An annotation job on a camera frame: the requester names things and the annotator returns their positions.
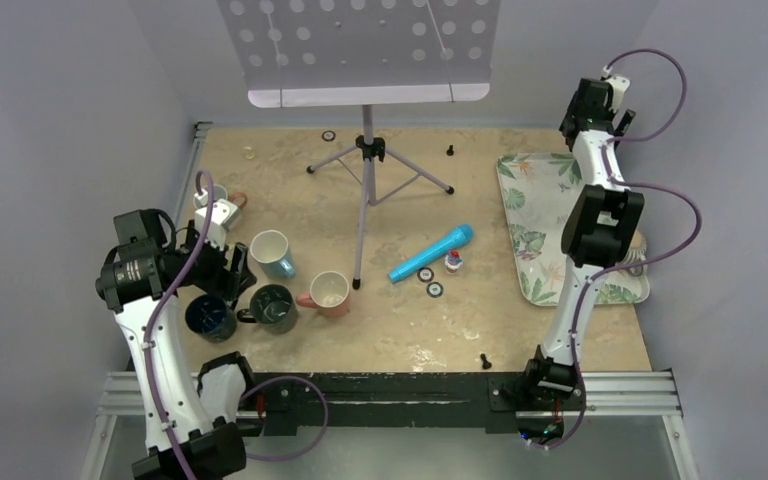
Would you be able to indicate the plain pink mug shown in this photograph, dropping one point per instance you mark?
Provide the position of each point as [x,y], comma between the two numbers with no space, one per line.
[329,294]

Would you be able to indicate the textured salmon mug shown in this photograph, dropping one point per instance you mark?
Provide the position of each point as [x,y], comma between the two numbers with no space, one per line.
[235,199]

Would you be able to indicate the dark grey mug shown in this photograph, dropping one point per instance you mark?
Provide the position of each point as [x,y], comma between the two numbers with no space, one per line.
[272,307]

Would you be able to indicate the floral white serving tray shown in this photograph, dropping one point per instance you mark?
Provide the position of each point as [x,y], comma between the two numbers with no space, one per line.
[539,191]

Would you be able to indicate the striped grey white mug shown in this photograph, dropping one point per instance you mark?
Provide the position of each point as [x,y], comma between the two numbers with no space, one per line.
[636,255]

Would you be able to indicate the small cupcake figurine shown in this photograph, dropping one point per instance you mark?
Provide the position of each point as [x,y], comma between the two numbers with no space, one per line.
[453,262]

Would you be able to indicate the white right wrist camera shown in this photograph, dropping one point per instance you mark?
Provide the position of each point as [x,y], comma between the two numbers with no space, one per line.
[619,85]

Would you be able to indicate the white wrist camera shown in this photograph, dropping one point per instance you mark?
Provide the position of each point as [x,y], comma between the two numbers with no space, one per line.
[619,85]
[223,213]

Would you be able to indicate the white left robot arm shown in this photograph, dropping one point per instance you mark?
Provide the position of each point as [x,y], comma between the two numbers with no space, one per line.
[190,421]

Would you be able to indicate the round black token upper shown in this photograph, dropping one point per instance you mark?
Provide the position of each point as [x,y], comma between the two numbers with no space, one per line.
[425,275]

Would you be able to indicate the lilac music stand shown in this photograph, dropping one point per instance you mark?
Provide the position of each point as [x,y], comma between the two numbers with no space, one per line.
[320,53]

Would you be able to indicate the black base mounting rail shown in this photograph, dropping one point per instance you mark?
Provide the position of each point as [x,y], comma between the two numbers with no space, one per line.
[496,402]

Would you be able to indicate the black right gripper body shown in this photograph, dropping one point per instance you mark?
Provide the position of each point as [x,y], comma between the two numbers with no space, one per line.
[623,122]

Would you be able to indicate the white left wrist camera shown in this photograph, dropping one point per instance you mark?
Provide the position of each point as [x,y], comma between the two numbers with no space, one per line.
[223,213]

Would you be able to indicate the light blue mug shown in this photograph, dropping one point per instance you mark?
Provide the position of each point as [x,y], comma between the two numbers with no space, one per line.
[271,251]

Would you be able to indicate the black chess pawn near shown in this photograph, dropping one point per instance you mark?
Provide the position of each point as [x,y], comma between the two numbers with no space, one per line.
[485,363]

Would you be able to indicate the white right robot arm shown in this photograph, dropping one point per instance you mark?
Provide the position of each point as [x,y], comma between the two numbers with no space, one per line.
[596,236]

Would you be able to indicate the navy blue mug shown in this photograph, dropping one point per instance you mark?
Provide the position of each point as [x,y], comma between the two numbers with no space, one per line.
[210,318]

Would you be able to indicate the round black token lower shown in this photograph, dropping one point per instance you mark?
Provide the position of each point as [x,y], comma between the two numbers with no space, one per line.
[435,289]

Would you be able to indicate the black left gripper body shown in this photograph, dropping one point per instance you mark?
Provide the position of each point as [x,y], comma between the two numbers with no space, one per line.
[208,272]

